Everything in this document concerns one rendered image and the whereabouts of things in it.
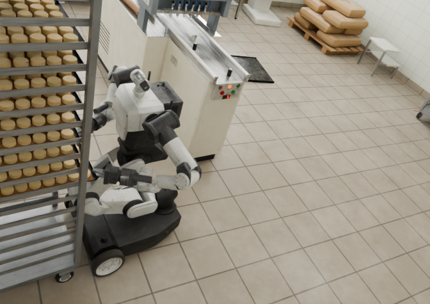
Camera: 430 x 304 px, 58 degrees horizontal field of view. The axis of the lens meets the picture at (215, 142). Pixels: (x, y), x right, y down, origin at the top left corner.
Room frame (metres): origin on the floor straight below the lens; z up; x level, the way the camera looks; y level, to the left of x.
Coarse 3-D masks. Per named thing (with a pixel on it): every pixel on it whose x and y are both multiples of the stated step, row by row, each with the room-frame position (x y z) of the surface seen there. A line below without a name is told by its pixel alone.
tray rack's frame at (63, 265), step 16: (48, 208) 1.53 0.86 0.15; (0, 224) 1.32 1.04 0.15; (32, 224) 1.39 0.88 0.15; (48, 224) 1.42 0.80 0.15; (16, 240) 1.26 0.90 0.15; (64, 240) 1.35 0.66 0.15; (0, 256) 1.14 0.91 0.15; (32, 256) 1.19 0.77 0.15; (64, 256) 1.26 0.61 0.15; (16, 272) 1.08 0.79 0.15; (32, 272) 1.11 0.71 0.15; (48, 272) 1.14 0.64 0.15; (64, 272) 1.18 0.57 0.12; (0, 288) 0.97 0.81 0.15
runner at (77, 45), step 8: (0, 48) 1.05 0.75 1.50; (8, 48) 1.07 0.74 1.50; (16, 48) 1.09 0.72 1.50; (24, 48) 1.10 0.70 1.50; (32, 48) 1.12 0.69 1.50; (40, 48) 1.14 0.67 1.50; (48, 48) 1.15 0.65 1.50; (56, 48) 1.17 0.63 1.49; (64, 48) 1.19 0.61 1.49; (72, 48) 1.21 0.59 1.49; (80, 48) 1.23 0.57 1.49
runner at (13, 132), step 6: (42, 126) 1.14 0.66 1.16; (48, 126) 1.15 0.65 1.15; (54, 126) 1.17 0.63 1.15; (60, 126) 1.19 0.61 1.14; (66, 126) 1.20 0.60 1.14; (72, 126) 1.22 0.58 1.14; (78, 126) 1.24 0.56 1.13; (0, 132) 1.04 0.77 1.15; (6, 132) 1.05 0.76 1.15; (12, 132) 1.07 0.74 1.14; (18, 132) 1.08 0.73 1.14; (24, 132) 1.09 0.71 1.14; (30, 132) 1.11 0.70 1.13; (36, 132) 1.12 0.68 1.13
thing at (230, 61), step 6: (186, 18) 3.40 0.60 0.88; (192, 24) 3.31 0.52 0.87; (198, 30) 3.22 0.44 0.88; (204, 30) 3.21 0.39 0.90; (204, 36) 3.14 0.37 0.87; (210, 36) 3.12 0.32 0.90; (210, 42) 3.07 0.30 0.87; (216, 42) 3.05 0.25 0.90; (216, 48) 2.99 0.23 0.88; (222, 48) 2.97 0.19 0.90; (222, 54) 2.92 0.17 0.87; (228, 54) 2.90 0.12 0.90; (228, 60) 2.85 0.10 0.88; (234, 60) 2.83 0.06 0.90; (234, 66) 2.78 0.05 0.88; (240, 66) 2.77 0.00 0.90; (240, 72) 2.72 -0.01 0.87; (246, 72) 2.70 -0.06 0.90; (246, 78) 2.66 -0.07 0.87
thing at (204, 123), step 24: (168, 48) 2.96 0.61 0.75; (192, 48) 2.92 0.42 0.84; (168, 72) 2.90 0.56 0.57; (192, 72) 2.65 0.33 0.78; (216, 72) 2.66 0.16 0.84; (192, 96) 2.59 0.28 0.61; (192, 120) 2.53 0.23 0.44; (216, 120) 2.60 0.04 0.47; (192, 144) 2.49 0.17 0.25; (216, 144) 2.65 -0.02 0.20
